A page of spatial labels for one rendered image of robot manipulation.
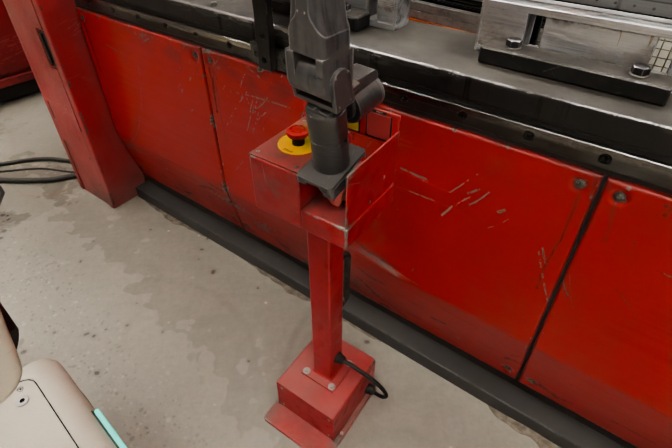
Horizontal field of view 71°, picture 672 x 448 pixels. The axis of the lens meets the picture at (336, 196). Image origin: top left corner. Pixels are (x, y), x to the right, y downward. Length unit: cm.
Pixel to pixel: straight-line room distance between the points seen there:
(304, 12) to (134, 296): 130
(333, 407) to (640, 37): 97
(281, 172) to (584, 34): 55
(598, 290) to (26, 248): 183
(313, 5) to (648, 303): 75
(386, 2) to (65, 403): 105
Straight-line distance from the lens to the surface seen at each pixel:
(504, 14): 94
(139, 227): 196
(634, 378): 114
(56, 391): 121
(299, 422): 134
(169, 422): 141
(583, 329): 108
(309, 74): 61
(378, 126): 80
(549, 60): 88
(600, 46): 92
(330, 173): 70
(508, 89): 84
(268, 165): 78
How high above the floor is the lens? 120
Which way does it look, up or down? 38 degrees down
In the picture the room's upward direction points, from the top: straight up
